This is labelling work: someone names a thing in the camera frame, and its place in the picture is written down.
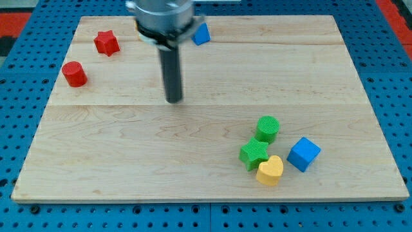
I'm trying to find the red cylinder block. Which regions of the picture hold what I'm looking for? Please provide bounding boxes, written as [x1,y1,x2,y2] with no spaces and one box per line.
[62,61,88,88]

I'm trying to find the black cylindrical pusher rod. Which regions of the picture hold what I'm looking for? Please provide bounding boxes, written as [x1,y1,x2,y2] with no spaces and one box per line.
[159,46,183,104]

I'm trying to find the blue cube block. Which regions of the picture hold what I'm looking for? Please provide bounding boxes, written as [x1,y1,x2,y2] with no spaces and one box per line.
[287,137,321,172]

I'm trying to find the green star block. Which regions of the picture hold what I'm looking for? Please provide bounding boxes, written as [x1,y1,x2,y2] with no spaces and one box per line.
[239,137,269,171]

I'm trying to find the yellow heart block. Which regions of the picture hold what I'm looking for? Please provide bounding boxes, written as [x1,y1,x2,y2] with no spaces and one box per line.
[256,155,284,186]

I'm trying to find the blue triangular block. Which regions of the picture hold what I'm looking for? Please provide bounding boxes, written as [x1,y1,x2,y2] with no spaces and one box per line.
[192,23,211,46]

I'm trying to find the red star block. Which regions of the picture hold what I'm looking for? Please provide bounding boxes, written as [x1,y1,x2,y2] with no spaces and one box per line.
[93,30,120,57]

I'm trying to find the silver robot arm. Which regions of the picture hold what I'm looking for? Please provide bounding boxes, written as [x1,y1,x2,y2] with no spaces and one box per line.
[125,0,205,104]

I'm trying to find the wooden board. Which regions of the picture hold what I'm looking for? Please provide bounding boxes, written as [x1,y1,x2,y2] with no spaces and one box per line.
[12,15,409,204]

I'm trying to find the green cylinder block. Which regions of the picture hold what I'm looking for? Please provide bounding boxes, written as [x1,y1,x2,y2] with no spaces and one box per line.
[255,115,280,144]

